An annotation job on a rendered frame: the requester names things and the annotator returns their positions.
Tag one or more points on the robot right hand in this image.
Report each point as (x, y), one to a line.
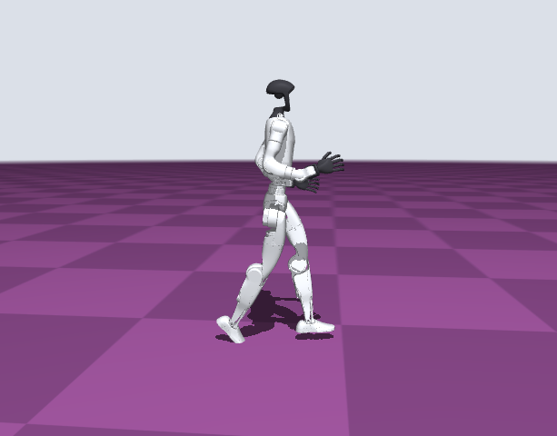
(326, 165)

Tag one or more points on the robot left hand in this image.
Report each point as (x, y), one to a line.
(306, 184)

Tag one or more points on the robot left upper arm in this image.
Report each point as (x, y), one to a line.
(260, 156)

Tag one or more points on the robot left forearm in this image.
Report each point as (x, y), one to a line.
(288, 182)

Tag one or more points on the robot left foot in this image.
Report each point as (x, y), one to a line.
(303, 327)

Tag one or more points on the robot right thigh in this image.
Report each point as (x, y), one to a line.
(274, 239)

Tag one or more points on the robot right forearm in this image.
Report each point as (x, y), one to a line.
(286, 172)

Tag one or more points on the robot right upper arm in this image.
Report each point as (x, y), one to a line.
(278, 131)

